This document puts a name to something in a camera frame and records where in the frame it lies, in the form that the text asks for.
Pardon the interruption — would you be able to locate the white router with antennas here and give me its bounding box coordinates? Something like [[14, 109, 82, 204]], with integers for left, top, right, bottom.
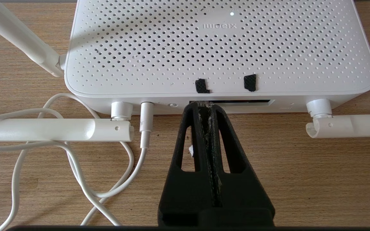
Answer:
[[0, 0, 370, 142]]

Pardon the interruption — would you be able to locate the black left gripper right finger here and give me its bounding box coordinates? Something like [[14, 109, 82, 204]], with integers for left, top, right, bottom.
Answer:
[[209, 104, 275, 227]]

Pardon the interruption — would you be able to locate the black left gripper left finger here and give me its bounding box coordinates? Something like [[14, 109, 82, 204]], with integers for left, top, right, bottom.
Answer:
[[158, 104, 216, 227]]

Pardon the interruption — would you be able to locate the white adapter cable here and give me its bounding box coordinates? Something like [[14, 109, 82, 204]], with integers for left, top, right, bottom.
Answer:
[[0, 93, 155, 231]]

